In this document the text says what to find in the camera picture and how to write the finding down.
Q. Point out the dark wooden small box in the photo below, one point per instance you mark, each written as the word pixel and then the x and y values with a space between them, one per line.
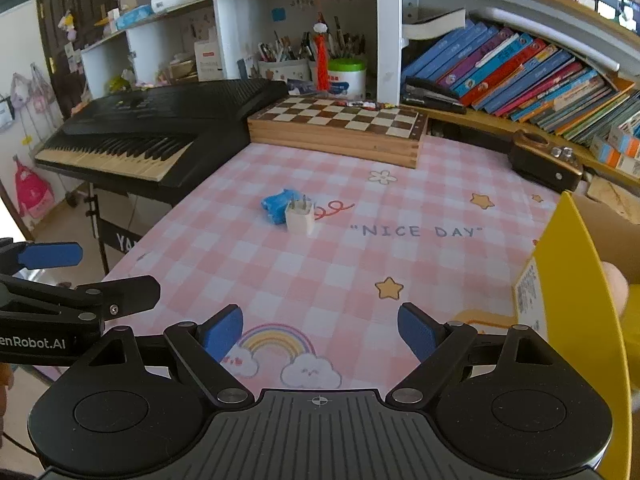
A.
pixel 538 159

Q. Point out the green lid white jar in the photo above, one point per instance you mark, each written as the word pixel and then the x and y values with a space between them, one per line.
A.
pixel 347 77

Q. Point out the pink checkered tablecloth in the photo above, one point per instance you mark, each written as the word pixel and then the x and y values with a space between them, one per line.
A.
pixel 320 311

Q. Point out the red tassel ornament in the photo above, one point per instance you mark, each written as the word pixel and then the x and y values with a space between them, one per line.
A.
pixel 322 57

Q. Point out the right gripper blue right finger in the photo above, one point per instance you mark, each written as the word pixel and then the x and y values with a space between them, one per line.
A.
pixel 441 349

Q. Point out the black Yamaha keyboard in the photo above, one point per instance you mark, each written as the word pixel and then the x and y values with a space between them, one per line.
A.
pixel 159 143

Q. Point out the blue tape ball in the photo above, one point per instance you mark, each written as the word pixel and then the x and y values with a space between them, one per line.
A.
pixel 275 205

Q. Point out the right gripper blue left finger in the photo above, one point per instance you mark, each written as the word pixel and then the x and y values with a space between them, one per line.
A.
pixel 197 352

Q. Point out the white charger plug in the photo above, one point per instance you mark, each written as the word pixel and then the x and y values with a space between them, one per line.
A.
pixel 299 216

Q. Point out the yellow cardboard box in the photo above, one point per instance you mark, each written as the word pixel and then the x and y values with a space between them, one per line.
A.
pixel 563 295

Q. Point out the wooden chess board box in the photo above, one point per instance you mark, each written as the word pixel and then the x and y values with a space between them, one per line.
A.
pixel 369 131

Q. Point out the cream desk mat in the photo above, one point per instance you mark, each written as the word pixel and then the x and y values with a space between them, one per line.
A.
pixel 486 322

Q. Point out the white bookshelf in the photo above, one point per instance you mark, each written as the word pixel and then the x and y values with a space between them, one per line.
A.
pixel 240 26

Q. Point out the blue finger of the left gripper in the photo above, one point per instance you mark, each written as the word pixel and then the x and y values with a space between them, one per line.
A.
pixel 37 256

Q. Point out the pink plush pig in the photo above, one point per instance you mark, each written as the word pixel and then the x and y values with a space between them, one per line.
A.
pixel 617 285

